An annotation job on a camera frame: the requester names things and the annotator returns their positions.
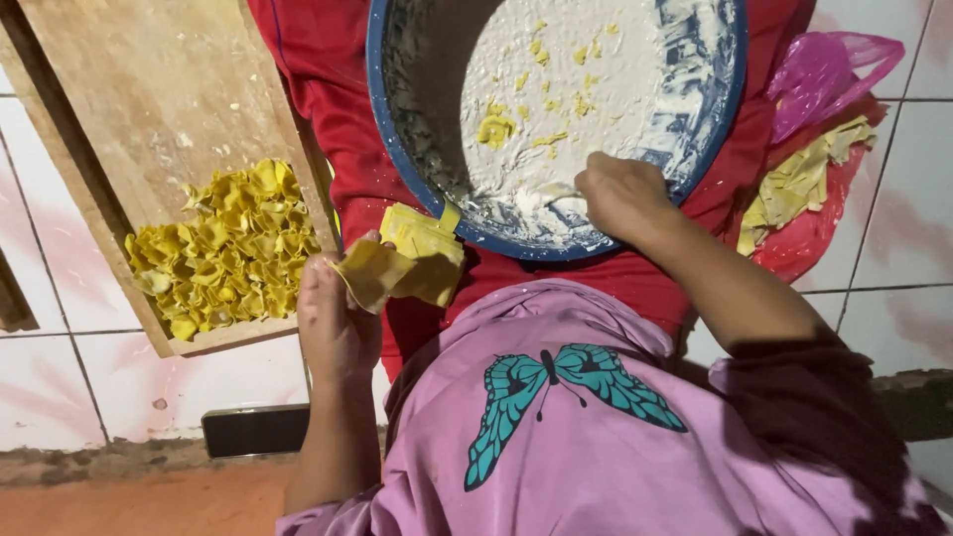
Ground pink butterfly print garment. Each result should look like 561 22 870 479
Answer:
275 278 953 536

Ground yellow dumpling wrapper sheet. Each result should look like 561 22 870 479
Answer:
326 238 419 315

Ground pile of folded yellow dumplings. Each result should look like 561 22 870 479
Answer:
124 158 323 342

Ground black rectangular box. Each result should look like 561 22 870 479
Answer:
201 404 311 460

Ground blue round metal tray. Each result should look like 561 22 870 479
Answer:
365 0 749 262

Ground wooden board tray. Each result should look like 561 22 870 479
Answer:
0 0 340 359

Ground white filling paste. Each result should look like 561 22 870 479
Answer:
381 0 740 251

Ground pink plastic bag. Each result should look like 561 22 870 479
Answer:
765 30 906 145

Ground stack of yellow dough wrappers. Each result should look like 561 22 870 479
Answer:
378 200 468 309

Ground dark wooden object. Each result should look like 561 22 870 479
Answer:
0 249 40 334

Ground red plastic bag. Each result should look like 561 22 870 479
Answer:
726 95 890 284

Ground yellow dough crumbs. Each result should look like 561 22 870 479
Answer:
475 18 622 161

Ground heap of yellow dough scraps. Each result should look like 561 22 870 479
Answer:
736 115 878 258

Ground person's right hand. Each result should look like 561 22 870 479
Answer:
574 152 677 244

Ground person's left hand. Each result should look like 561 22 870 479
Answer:
297 229 397 384

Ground red trousers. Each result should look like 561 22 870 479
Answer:
246 0 818 384

